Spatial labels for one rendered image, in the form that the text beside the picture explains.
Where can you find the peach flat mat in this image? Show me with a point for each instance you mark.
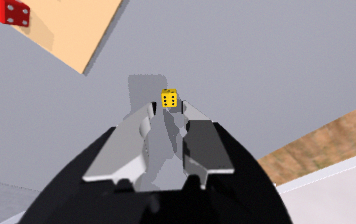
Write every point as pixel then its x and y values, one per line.
pixel 70 29

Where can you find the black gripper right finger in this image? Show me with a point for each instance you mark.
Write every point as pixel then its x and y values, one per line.
pixel 226 167

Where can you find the yellow die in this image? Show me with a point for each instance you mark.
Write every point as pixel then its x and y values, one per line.
pixel 169 98

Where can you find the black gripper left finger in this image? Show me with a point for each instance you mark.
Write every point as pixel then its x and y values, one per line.
pixel 118 153

